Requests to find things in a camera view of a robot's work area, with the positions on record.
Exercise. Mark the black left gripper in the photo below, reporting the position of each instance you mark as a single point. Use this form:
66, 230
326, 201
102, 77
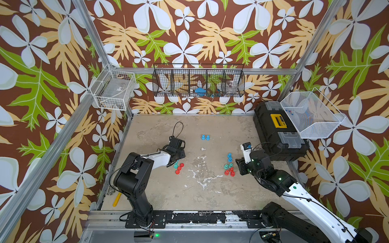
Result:
182, 150

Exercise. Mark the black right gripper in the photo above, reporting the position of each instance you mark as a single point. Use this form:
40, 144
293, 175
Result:
241, 165

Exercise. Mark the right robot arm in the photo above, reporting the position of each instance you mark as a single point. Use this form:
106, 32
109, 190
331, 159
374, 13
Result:
324, 226

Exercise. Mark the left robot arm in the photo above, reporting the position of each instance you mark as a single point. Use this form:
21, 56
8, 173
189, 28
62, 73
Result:
133, 176

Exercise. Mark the black toolbox yellow latch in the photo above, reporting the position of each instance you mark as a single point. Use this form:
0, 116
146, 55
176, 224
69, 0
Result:
278, 136

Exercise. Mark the blue object in basket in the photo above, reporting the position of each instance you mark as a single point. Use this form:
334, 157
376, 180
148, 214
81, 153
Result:
200, 92

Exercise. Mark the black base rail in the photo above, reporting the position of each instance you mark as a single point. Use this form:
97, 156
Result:
160, 219

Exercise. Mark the black wire basket back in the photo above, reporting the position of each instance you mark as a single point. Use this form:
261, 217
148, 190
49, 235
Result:
219, 80

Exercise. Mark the white wire basket right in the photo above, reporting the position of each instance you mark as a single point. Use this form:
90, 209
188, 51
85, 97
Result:
312, 114

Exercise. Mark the white wire basket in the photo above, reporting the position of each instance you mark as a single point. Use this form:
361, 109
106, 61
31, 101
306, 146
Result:
113, 89
312, 114

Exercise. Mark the yellow handled screwdriver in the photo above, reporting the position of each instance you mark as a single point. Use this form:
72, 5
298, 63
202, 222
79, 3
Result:
117, 199

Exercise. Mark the white wire basket left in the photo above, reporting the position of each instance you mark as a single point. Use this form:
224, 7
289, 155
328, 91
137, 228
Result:
113, 89

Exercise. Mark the aluminium frame post back right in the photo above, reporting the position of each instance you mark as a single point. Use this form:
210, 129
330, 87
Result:
312, 45

